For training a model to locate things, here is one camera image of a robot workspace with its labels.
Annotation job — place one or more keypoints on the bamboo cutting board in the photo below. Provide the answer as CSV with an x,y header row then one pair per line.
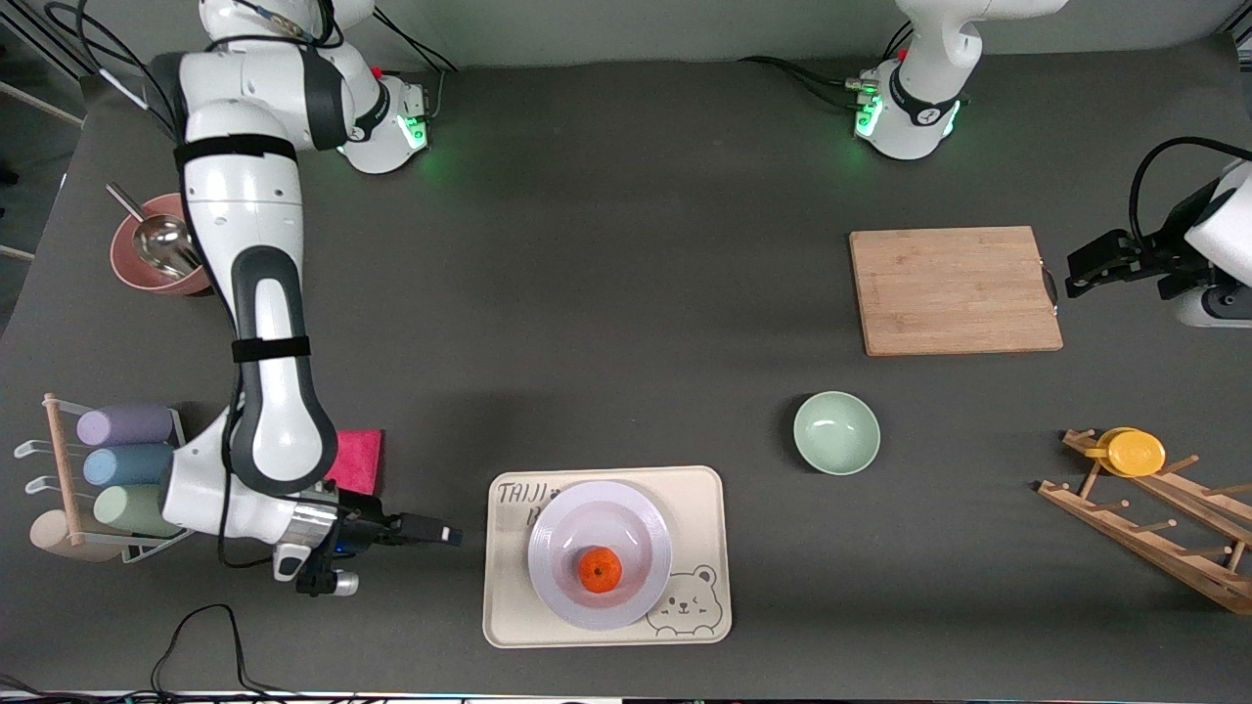
x,y
959,293

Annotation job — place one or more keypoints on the beige cup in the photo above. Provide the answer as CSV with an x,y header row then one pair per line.
x,y
49,538

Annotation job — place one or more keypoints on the cream bear print tray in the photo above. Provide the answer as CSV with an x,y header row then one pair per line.
x,y
509,606

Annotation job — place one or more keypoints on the mint green bowl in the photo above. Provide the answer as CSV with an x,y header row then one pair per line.
x,y
836,435

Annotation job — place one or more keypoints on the orange mandarin fruit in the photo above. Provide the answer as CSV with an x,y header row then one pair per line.
x,y
600,570

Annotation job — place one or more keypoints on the blue cup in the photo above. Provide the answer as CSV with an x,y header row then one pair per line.
x,y
127,466

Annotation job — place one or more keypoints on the pink bowl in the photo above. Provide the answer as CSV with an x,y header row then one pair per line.
x,y
132,269

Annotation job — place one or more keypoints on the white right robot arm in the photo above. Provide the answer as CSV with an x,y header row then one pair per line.
x,y
245,205

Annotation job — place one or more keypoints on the pale green cup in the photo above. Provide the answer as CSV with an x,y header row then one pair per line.
x,y
127,510

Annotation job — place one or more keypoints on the pink folded cloth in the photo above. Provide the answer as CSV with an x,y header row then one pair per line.
x,y
360,460

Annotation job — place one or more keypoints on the purple cup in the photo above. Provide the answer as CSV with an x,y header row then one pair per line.
x,y
125,425

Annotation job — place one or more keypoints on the beige wooden bar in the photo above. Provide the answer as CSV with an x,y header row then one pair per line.
x,y
39,101

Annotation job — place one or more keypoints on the white round plate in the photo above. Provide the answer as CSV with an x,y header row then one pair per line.
x,y
587,518

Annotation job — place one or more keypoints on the wooden peg drying rack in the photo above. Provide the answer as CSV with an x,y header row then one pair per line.
x,y
1154,548

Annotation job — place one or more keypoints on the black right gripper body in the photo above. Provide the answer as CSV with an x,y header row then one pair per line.
x,y
360,535

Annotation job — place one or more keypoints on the metal scoop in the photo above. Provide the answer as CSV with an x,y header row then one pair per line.
x,y
166,244

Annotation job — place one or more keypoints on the yellow cup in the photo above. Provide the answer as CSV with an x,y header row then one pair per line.
x,y
1135,454

